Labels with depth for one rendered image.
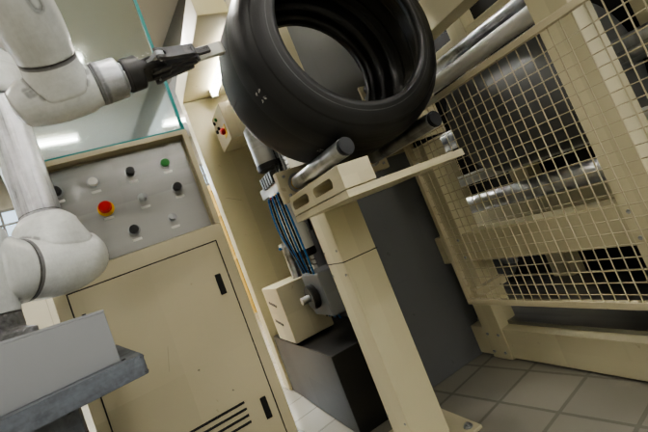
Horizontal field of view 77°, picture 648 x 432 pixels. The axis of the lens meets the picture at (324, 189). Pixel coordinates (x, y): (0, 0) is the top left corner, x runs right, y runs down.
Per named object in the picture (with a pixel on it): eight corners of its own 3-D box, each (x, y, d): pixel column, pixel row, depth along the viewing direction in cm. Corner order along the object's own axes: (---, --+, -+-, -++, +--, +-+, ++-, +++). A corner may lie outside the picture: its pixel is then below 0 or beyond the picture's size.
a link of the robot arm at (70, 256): (10, 315, 98) (91, 294, 119) (51, 288, 93) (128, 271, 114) (-72, 56, 113) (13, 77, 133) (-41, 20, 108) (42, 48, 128)
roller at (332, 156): (296, 173, 125) (307, 182, 125) (287, 182, 123) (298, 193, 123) (344, 132, 93) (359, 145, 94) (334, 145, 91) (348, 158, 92)
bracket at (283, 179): (283, 204, 123) (272, 175, 124) (386, 169, 141) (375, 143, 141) (286, 202, 120) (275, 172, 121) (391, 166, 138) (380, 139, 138)
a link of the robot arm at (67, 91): (113, 117, 86) (87, 57, 77) (31, 145, 79) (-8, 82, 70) (98, 97, 92) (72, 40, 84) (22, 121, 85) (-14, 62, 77)
